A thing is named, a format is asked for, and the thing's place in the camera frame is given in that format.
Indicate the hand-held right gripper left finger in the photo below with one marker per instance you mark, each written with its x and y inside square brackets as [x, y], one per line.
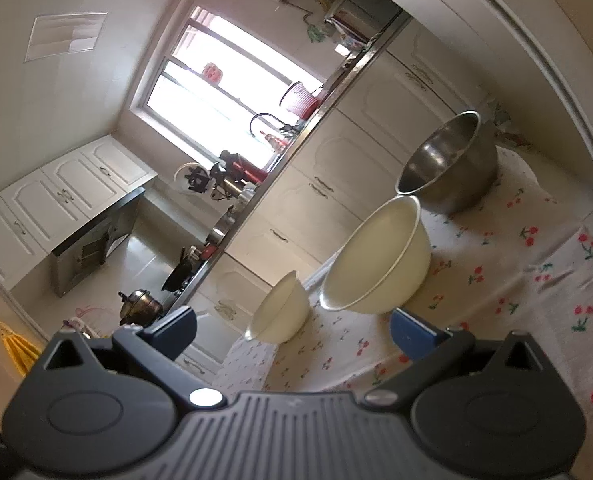
[174, 330]

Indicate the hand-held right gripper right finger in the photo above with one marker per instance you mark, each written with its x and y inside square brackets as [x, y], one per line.
[411, 332]

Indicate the cream plastic bowl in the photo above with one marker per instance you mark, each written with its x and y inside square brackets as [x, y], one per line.
[376, 260]
[281, 310]

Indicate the stainless steel bowl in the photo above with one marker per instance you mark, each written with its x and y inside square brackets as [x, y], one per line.
[451, 165]

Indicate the steel stock pot with lid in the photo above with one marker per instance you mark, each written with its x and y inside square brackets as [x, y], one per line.
[144, 305]

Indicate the black frying pan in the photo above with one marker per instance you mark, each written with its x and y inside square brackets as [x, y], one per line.
[176, 275]

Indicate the shallow steel pan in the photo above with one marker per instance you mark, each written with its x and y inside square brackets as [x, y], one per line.
[221, 230]

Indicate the cherry print tablecloth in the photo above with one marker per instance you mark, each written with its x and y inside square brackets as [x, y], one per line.
[501, 260]

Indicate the kitchen range hood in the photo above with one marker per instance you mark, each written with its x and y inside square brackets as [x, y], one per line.
[101, 230]

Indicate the black hanging kitchen tools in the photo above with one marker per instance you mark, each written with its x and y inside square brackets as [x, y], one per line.
[194, 177]

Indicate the yellow hanging cloth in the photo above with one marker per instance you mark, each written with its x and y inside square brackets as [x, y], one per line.
[19, 350]

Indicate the metal kettle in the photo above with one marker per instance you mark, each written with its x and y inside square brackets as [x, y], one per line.
[224, 180]

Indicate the red thermos flask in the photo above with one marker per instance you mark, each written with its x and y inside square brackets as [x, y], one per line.
[249, 170]

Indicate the row of white cabinet doors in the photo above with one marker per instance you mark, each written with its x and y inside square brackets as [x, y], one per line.
[326, 160]

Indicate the chrome kitchen faucet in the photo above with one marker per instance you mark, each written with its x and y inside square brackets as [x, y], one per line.
[264, 114]

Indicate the grey kitchen countertop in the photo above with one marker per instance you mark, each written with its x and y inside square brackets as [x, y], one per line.
[312, 119]

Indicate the red plastic basket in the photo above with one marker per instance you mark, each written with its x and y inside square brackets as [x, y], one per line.
[299, 100]

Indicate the kitchen window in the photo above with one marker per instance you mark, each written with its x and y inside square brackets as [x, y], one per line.
[216, 70]

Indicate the silver refrigerator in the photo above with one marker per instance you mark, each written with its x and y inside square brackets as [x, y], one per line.
[516, 40]

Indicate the white ceiling panel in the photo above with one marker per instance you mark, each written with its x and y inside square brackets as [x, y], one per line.
[66, 37]

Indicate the green rubber glove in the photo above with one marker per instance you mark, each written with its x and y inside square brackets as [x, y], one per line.
[315, 32]

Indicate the dark microwave oven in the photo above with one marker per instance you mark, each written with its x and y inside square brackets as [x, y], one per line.
[371, 15]

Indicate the white wall cabinets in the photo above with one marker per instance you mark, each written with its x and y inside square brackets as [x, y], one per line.
[51, 200]

